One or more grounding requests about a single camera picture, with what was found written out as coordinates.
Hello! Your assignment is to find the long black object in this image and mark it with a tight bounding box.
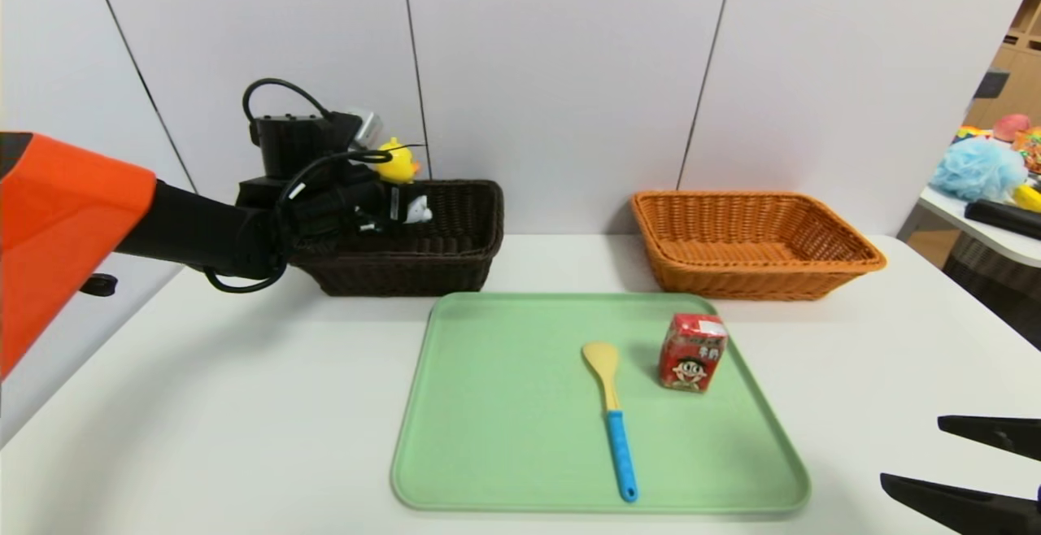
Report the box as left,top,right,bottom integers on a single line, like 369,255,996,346
965,198,1041,241

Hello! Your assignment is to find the light green plastic tray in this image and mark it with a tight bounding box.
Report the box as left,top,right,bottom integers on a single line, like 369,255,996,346
390,292,812,514

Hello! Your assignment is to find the left arm thick black cable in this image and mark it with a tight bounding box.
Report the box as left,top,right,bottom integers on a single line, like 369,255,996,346
203,147,424,294

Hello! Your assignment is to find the dark brown wicker basket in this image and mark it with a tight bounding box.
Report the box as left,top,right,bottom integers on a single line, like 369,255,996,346
289,180,505,298

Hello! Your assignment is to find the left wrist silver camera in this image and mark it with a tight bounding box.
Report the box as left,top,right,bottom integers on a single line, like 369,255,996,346
348,108,383,151

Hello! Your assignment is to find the red cartoon milk carton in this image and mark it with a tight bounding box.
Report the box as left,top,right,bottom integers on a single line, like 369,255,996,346
657,312,728,394

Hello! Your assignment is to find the wooden shelf unit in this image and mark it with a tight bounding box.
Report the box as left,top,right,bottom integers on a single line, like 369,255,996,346
964,0,1041,133

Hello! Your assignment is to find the left wrist camera black cable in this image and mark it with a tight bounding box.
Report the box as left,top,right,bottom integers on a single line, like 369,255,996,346
242,78,336,146

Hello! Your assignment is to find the colourful snack package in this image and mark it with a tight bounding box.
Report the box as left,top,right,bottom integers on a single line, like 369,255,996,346
1013,127,1041,176

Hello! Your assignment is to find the white side table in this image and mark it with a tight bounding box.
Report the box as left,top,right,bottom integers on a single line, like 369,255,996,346
917,185,1041,269

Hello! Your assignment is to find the light blue bath loofah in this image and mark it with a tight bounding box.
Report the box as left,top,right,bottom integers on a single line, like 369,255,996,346
930,137,1027,202

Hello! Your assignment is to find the orange wicker basket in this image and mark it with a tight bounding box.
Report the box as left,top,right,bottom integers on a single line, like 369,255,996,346
630,190,886,302

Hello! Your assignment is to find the yellow spatula with blue handle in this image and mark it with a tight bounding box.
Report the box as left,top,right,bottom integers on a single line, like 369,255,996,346
581,341,639,503

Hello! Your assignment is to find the pink round object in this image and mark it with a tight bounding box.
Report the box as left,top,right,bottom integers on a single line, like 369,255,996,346
992,114,1032,143

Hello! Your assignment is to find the yellow duck scooter toy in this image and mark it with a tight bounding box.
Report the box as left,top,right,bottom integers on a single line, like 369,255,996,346
374,137,433,225

